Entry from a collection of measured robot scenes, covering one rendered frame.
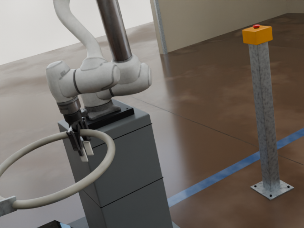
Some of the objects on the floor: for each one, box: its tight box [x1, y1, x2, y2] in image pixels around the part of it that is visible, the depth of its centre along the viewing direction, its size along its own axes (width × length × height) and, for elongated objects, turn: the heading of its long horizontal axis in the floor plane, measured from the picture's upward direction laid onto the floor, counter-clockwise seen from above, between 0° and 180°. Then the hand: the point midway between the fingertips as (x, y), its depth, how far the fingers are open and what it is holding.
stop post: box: [242, 25, 294, 200], centre depth 246 cm, size 20×20×109 cm
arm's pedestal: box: [57, 100, 181, 228], centre depth 235 cm, size 50×50×80 cm
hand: (85, 152), depth 173 cm, fingers closed on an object, 4 cm apart
